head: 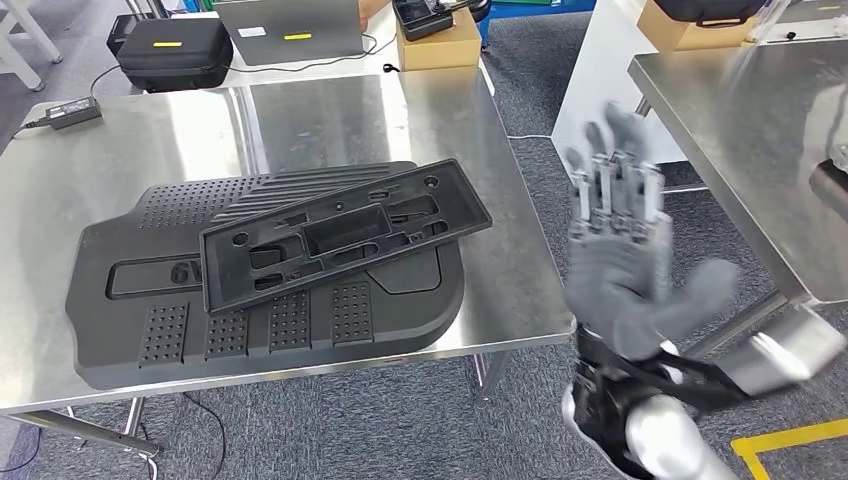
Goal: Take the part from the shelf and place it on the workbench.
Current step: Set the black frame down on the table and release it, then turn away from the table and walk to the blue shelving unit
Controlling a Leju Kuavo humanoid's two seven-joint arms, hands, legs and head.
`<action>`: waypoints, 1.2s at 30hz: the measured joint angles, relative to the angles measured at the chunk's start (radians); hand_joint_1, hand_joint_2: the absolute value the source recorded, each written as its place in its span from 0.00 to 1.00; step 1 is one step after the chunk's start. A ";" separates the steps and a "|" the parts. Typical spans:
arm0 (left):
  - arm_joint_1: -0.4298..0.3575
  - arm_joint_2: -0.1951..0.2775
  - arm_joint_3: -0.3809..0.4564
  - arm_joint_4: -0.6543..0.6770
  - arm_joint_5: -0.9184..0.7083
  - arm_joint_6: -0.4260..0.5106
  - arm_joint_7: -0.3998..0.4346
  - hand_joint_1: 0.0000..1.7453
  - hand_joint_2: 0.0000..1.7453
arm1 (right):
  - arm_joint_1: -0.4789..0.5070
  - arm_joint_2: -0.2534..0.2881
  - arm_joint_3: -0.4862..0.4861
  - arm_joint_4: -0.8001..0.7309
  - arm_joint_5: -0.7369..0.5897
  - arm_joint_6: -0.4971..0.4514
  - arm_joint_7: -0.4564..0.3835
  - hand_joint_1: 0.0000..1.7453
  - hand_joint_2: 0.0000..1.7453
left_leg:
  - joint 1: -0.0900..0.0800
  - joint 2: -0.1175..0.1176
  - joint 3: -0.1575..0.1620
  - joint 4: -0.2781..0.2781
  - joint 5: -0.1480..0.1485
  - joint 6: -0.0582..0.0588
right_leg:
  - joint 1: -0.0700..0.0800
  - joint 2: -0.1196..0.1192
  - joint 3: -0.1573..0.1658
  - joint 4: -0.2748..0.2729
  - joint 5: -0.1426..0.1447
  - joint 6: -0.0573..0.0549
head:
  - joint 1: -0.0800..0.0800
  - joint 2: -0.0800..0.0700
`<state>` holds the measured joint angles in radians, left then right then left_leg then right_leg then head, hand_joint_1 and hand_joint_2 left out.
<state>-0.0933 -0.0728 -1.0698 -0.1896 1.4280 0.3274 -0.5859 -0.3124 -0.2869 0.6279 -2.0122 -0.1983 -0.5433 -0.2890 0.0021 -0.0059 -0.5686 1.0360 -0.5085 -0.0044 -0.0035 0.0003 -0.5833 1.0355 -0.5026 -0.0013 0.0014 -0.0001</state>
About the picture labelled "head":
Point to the yellow floor tape square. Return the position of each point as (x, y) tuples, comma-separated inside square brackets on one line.
[(795, 435)]

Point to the stainless steel workbench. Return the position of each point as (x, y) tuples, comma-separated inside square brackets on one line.
[(729, 119), (331, 119)]

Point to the black engine cover panel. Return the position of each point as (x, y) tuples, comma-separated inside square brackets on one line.
[(166, 344)]

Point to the black box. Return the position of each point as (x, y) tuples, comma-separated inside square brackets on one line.
[(118, 33)]

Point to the black bag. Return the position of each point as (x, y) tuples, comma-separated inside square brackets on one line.
[(709, 8)]

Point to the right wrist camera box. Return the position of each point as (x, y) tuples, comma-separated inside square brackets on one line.
[(782, 351)]

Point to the grey power adapter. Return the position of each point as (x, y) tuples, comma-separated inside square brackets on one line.
[(73, 112)]

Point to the black device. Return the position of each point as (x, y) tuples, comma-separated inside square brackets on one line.
[(417, 20)]

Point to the white side panel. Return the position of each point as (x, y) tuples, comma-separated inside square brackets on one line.
[(590, 86)]

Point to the grey laptop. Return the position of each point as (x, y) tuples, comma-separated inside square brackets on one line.
[(298, 16)]

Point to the white table frame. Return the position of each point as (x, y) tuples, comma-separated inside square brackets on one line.
[(30, 73)]

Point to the blue metal frame leg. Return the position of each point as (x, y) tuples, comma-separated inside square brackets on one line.
[(536, 8)]

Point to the black carry case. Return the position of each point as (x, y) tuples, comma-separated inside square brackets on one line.
[(175, 63)]

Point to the black plastic panel part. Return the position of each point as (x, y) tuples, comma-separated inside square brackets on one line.
[(344, 232)]

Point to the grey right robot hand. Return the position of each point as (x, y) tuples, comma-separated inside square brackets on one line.
[(616, 278)]

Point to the cardboard box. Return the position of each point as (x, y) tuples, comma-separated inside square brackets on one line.
[(440, 50), (682, 36)]

